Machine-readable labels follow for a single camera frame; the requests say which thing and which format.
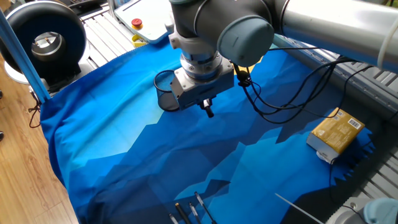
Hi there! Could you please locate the black mesh pen holder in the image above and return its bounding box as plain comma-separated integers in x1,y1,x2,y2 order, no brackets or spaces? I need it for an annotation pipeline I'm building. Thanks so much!
153,69,181,113

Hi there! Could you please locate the thin black cable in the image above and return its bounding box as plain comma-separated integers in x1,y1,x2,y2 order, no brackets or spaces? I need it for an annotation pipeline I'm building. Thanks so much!
328,136,377,218

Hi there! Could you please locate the white teach pendant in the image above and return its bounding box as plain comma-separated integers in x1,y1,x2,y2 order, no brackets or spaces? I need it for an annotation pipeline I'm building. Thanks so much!
114,0,175,44

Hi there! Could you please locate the black round blower fan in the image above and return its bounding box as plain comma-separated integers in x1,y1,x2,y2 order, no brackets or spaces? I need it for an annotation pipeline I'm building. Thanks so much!
0,0,91,94

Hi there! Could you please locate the black dangling cord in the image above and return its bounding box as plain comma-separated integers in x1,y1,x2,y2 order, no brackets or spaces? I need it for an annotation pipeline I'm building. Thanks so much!
27,90,43,129

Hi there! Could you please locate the silver aluminium rail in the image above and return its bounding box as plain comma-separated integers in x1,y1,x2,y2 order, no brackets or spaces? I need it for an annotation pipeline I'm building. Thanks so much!
273,34,398,122

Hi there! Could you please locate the black pen gold tip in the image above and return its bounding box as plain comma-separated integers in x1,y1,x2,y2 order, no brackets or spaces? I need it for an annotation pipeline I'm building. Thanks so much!
174,202,192,224

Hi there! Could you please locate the blue metal pole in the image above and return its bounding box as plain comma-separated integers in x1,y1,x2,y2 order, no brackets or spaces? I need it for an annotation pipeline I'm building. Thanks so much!
0,9,52,104

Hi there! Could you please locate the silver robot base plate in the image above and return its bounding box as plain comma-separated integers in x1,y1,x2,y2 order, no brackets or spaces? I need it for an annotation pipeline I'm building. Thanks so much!
325,197,371,224

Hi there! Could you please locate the silver Schunk gripper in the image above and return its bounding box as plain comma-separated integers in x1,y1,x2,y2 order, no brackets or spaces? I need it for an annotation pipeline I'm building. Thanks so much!
170,57,235,111

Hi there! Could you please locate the yellow plastic holder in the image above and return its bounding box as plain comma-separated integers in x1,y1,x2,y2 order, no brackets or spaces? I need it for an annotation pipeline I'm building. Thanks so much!
131,34,149,49

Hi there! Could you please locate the blue mountain print cloth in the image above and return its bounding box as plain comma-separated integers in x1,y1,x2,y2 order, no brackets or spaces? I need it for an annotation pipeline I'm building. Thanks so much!
40,34,376,224

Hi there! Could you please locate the yellow tissue box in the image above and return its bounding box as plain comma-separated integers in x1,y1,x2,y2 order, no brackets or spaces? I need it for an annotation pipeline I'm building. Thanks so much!
306,107,366,165

